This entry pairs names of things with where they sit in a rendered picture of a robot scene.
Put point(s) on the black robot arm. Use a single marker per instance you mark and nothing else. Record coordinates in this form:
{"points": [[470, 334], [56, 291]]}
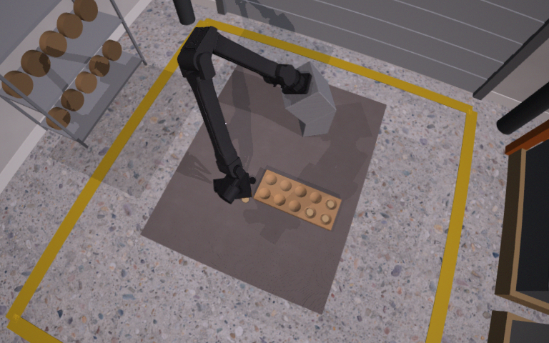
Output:
{"points": [[196, 56]]}

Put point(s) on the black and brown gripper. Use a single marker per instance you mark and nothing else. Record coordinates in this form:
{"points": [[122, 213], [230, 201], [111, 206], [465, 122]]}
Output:
{"points": [[246, 191]]}

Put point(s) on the orange tray with round pockets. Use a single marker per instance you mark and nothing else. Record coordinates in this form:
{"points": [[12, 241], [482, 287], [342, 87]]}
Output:
{"points": [[295, 198]]}

